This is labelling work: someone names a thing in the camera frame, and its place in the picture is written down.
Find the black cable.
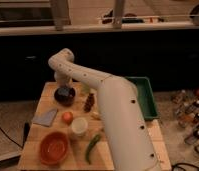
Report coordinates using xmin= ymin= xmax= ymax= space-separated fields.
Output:
xmin=0 ymin=119 xmax=31 ymax=150

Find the white cup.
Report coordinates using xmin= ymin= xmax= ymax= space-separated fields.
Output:
xmin=71 ymin=117 xmax=88 ymax=136

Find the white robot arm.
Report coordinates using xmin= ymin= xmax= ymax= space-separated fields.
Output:
xmin=48 ymin=48 xmax=162 ymax=171

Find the dark brown pinecone toy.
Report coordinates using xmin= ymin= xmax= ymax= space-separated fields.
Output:
xmin=84 ymin=93 xmax=95 ymax=112

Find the dark purple bowl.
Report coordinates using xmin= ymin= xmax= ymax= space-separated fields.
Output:
xmin=54 ymin=87 xmax=76 ymax=106

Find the green tray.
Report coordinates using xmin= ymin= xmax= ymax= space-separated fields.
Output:
xmin=127 ymin=76 xmax=159 ymax=121

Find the small yellow garlic toy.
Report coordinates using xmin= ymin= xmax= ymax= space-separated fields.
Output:
xmin=91 ymin=112 xmax=101 ymax=120

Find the spice bottle rack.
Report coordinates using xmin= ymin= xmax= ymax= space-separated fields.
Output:
xmin=172 ymin=90 xmax=199 ymax=145

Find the red tomato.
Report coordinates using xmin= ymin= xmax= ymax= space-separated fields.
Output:
xmin=62 ymin=112 xmax=73 ymax=125

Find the grey blue cloth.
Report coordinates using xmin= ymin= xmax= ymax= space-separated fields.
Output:
xmin=32 ymin=108 xmax=58 ymax=127

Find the pale green vegetable toy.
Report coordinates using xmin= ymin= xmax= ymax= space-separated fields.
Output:
xmin=81 ymin=84 xmax=90 ymax=95

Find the orange bowl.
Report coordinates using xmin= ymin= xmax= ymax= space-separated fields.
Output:
xmin=38 ymin=131 xmax=69 ymax=166

